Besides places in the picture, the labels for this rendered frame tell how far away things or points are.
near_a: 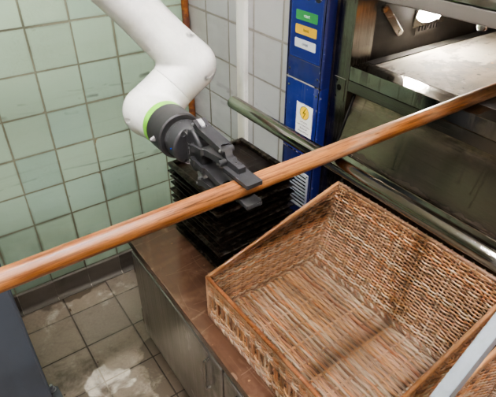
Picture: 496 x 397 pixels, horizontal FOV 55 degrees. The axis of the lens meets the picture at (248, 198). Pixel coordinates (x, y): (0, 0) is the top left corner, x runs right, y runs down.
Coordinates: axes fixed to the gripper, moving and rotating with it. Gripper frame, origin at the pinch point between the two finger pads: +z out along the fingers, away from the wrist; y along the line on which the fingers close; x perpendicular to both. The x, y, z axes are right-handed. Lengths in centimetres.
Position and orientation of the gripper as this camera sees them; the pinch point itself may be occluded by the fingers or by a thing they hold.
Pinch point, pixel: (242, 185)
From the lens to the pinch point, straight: 76.4
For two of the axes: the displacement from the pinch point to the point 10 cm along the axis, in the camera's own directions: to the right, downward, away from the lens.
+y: 0.0, 8.2, 5.7
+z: 5.7, 4.7, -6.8
